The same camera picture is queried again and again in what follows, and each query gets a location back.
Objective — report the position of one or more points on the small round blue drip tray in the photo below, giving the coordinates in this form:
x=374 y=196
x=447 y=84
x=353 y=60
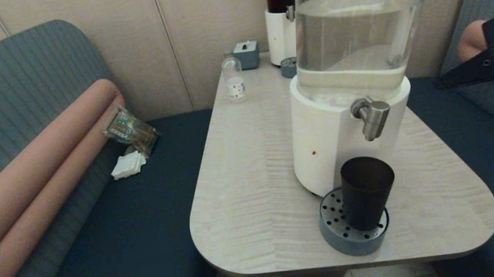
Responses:
x=287 y=68

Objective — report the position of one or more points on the small metal dispenser tap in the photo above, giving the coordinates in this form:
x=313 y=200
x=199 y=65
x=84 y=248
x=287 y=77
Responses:
x=289 y=13

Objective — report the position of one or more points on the black plastic cup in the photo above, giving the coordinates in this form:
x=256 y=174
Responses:
x=367 y=193

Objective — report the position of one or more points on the silver metal dispenser tap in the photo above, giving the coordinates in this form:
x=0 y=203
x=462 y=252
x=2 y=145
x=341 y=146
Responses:
x=372 y=116

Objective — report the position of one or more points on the clear plastic bottle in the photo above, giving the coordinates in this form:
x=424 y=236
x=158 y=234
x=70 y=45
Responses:
x=233 y=82

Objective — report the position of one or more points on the round blue perforated drip tray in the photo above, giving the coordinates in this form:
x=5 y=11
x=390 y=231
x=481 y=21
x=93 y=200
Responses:
x=336 y=239

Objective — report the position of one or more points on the clear plastic snack packet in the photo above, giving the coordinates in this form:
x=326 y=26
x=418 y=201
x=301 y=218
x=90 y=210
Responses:
x=128 y=130

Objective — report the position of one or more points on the dark drink dispenser white base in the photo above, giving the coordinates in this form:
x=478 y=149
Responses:
x=280 y=36

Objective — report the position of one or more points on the small blue tissue box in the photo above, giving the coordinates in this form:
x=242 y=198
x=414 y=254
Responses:
x=246 y=55

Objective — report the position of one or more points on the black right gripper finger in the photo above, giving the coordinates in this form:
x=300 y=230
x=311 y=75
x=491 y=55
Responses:
x=473 y=66
x=477 y=77

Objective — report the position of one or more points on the white paper napkin stack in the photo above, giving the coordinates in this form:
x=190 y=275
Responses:
x=128 y=165

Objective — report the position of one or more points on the clear water dispenser white base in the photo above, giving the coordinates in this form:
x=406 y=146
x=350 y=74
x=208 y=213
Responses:
x=324 y=145

